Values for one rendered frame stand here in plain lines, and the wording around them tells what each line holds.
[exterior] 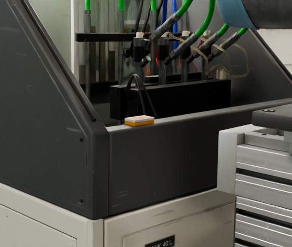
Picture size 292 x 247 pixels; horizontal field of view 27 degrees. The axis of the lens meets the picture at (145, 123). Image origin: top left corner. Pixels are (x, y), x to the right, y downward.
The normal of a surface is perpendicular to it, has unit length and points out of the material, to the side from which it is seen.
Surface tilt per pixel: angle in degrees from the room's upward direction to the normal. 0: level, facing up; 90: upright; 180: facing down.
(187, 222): 90
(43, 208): 90
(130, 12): 90
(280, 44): 76
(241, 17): 140
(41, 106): 90
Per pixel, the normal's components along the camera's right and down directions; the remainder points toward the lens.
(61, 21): 0.69, 0.15
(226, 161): -0.69, 0.13
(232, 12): -0.17, 0.81
